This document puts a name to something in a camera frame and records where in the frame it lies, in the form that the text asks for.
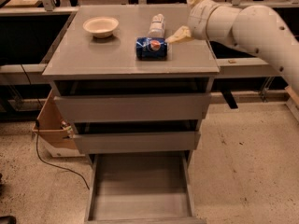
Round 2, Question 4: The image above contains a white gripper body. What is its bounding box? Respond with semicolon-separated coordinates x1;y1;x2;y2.
188;0;220;40

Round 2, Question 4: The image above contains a blue pepsi can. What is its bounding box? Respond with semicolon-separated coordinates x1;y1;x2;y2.
135;37;168;60

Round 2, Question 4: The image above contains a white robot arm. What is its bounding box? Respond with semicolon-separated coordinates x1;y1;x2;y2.
166;0;299;92

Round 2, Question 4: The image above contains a grey top drawer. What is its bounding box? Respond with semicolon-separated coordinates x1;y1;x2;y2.
54;93;211;122

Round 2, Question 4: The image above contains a grey drawer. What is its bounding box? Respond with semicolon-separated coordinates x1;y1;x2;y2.
54;93;211;122
74;132;200;154
84;152;207;224

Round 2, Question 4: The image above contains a grey drawer cabinet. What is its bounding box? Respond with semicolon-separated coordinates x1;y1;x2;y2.
43;5;220;154

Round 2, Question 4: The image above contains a grey middle drawer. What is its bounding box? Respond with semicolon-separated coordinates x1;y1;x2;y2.
74;132;200;154

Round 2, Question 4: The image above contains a grey bottom drawer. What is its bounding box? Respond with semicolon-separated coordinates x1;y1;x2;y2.
84;152;207;224

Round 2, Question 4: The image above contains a white plastic bottle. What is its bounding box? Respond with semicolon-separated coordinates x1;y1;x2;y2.
148;14;165;38

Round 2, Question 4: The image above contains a white paper bowl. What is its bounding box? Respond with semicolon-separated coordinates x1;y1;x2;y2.
83;17;119;38

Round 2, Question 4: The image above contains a brown cardboard box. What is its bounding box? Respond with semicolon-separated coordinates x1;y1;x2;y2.
32;91;77;150

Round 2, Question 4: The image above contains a black shoe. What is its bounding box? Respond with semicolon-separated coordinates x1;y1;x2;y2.
0;216;16;224

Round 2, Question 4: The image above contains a grey metal rail frame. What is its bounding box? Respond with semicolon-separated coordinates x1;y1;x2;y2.
1;4;278;85

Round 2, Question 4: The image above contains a black power cable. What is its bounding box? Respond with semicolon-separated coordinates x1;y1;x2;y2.
20;63;91;190

